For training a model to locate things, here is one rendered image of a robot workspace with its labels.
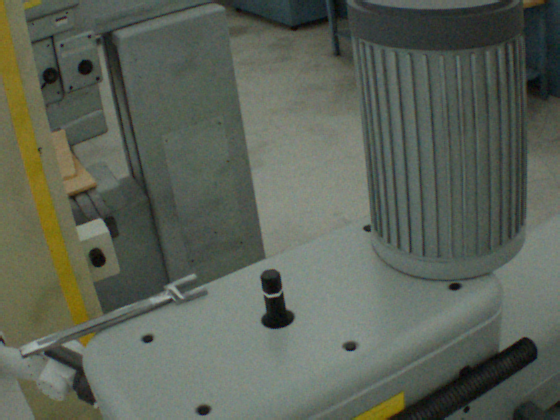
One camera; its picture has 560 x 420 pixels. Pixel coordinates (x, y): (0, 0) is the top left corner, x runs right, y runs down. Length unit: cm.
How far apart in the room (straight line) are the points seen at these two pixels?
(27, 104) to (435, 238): 181
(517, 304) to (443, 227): 25
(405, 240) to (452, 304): 9
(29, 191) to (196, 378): 183
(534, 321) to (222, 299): 42
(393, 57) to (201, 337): 36
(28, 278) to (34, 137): 51
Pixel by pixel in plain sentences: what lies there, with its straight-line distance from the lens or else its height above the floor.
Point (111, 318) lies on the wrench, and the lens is 93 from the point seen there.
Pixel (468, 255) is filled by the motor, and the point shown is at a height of 192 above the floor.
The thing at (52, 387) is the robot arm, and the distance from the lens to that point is 151.
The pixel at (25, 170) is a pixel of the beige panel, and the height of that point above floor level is 145.
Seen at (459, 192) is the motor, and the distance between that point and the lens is 86.
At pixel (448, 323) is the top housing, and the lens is 87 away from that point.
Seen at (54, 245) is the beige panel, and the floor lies 115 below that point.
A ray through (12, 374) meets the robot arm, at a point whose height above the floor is 146.
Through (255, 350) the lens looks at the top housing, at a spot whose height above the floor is 189.
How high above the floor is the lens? 242
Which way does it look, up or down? 29 degrees down
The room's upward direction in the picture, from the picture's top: 9 degrees counter-clockwise
